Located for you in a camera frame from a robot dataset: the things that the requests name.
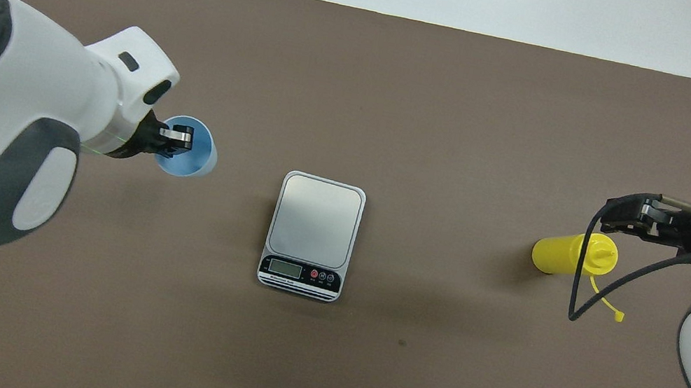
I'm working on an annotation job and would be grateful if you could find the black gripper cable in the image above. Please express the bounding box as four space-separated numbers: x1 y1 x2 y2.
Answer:
567 183 691 343

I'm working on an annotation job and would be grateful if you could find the light blue plastic cup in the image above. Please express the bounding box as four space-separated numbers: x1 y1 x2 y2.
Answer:
151 111 224 184

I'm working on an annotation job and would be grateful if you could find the brown table mat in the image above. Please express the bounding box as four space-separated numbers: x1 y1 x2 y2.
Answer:
0 0 691 388

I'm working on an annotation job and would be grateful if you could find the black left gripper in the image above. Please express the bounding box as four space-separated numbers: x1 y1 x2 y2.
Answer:
123 106 198 171

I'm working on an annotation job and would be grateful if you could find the yellow squeeze bottle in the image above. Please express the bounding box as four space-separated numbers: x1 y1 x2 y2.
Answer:
522 222 638 323

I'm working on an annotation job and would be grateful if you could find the silver digital kitchen scale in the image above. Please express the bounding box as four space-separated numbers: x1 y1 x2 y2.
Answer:
253 167 369 307

